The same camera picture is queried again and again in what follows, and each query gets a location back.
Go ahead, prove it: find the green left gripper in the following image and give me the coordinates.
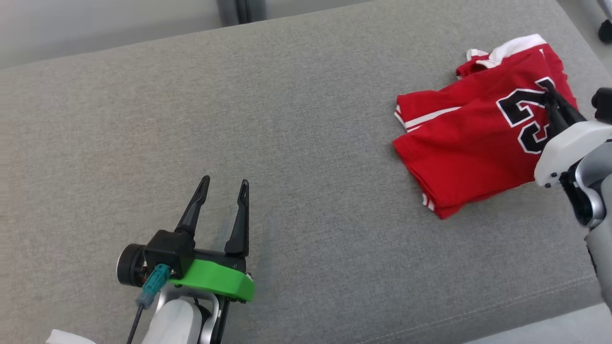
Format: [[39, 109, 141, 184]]
[[168, 175, 255, 302]]

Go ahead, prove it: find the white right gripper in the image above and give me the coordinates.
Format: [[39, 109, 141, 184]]
[[534, 89, 612, 188]]

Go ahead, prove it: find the red shorts white waistband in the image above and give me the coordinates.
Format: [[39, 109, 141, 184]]
[[456, 33, 578, 96]]

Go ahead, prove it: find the red white numbered jersey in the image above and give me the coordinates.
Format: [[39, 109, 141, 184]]
[[392, 50, 574, 220]]

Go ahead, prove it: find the black cylindrical left gripper motor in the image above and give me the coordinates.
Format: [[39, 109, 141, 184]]
[[117, 244, 148, 287]]

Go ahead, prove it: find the grey pillar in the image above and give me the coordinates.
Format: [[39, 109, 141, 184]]
[[216, 0, 267, 27]]

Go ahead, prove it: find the left teal-plug black cable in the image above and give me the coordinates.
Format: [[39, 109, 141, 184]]
[[126, 264, 171, 344]]

